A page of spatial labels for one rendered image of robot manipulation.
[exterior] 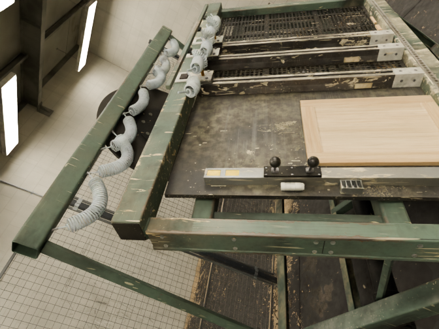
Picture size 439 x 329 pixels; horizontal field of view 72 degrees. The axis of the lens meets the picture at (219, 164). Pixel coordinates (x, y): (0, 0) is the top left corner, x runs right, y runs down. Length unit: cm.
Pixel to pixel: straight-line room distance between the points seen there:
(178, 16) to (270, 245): 659
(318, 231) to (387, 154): 47
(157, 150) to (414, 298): 113
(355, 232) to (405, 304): 55
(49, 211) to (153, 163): 50
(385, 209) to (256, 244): 46
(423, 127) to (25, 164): 588
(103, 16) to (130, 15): 66
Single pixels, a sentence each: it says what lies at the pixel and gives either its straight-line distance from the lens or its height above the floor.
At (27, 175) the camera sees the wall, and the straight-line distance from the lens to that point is 619.
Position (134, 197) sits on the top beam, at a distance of 105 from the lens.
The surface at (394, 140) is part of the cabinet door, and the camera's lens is 137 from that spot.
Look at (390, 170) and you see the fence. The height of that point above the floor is 115.
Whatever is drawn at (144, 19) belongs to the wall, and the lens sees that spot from 755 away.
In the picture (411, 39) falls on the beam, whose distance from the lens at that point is 214.
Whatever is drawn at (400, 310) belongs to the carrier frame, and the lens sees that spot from 148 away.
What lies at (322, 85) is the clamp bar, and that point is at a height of 127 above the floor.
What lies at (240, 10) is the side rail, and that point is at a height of 167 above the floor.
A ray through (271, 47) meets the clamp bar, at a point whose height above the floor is 147.
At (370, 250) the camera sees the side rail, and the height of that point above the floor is 121.
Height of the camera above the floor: 193
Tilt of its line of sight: 15 degrees down
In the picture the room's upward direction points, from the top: 65 degrees counter-clockwise
